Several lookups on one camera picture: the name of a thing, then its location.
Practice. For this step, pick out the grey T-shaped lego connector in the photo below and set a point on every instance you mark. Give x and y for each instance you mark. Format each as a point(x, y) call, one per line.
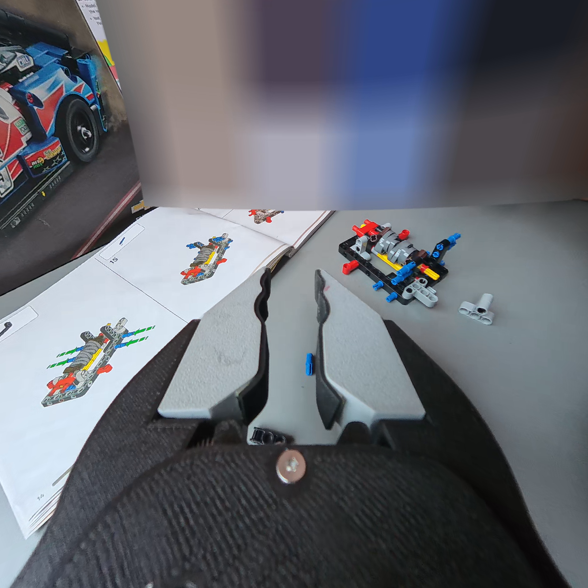
point(475, 312)

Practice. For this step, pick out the blue lego pin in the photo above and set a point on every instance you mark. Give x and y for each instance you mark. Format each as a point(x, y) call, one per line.
point(308, 364)

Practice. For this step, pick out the lego chassis assembly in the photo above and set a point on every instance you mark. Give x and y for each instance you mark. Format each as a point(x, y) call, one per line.
point(395, 250)

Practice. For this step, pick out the lego set box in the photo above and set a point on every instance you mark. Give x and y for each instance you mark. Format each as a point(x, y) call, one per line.
point(55, 138)

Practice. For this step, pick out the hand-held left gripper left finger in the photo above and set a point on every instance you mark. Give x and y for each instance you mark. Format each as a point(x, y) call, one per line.
point(220, 358)

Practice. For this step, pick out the lego instruction booklet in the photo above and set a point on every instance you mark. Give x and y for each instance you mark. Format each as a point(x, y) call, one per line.
point(138, 285)

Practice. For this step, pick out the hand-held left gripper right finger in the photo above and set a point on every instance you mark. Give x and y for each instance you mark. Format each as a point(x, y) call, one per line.
point(367, 363)

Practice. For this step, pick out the small black lego piece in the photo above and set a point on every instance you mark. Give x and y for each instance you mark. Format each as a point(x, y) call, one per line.
point(266, 436)

